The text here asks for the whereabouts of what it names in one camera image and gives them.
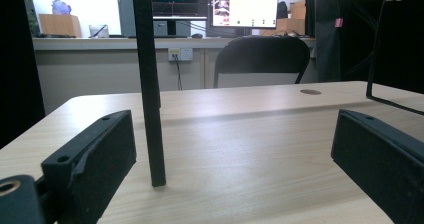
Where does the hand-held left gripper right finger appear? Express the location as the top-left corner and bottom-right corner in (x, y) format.
(330, 108), (424, 224)

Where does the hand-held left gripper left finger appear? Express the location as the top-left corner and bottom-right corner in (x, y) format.
(40, 109), (138, 224)

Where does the black metal shelf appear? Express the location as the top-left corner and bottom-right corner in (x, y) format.
(131, 0), (424, 188)

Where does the grey long desk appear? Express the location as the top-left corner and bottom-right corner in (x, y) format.
(31, 36), (317, 51)

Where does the white cup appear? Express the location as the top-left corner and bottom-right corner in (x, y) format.
(88, 24), (110, 39)

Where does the brown cardboard box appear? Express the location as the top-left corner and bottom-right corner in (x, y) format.
(38, 13), (83, 39)

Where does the small grey box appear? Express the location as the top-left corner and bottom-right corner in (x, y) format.
(152, 19), (169, 37)

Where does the purple plastic object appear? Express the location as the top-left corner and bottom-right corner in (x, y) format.
(50, 0), (73, 16)

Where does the black folding chair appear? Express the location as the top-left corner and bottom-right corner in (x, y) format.
(212, 35), (311, 89)

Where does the dark computer monitor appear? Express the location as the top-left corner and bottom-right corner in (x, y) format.
(151, 0), (211, 20)

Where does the bright computer monitor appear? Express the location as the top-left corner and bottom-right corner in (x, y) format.
(211, 0), (280, 29)

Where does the black wall cable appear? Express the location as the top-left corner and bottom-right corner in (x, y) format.
(172, 54), (184, 91)

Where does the white wall socket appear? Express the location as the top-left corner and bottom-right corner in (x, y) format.
(167, 47), (194, 63)

